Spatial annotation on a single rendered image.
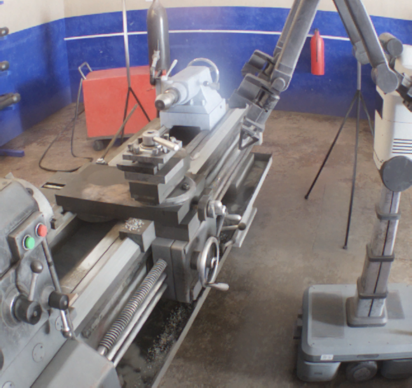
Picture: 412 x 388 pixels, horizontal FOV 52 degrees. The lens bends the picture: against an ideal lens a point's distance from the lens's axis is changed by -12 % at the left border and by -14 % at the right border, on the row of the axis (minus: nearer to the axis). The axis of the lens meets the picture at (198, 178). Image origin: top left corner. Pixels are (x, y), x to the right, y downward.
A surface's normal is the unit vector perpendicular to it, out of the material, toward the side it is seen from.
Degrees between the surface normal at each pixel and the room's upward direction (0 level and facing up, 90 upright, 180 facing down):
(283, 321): 0
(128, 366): 0
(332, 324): 0
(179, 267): 90
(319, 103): 90
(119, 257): 36
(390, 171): 90
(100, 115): 90
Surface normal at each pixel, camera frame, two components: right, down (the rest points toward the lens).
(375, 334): -0.05, -0.90
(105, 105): 0.02, 0.44
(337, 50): -0.32, 0.43
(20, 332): 0.95, 0.10
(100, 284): 0.51, -0.68
